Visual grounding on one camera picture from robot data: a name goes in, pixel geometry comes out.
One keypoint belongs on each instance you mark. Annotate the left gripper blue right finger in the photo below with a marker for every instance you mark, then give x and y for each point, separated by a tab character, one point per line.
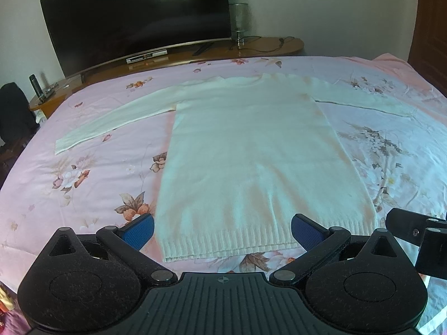
322	246

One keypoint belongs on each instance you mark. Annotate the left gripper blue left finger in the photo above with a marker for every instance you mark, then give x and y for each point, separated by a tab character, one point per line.
125	244

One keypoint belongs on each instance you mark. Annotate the white knit sweater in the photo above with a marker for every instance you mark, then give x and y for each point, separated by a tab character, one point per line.
245	155

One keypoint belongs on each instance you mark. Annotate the brown wooden door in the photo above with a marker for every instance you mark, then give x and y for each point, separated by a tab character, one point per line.
428	51

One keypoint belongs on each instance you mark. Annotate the silver set-top box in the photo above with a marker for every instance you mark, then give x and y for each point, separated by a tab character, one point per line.
146	56

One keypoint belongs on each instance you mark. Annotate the curved wooden tv console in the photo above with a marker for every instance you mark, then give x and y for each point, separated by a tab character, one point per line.
254	46

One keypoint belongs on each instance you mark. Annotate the large black television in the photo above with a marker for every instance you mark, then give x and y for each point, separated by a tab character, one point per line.
88	33

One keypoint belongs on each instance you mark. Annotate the clear glass table lamp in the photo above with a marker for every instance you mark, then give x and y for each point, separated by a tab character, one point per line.
239	16

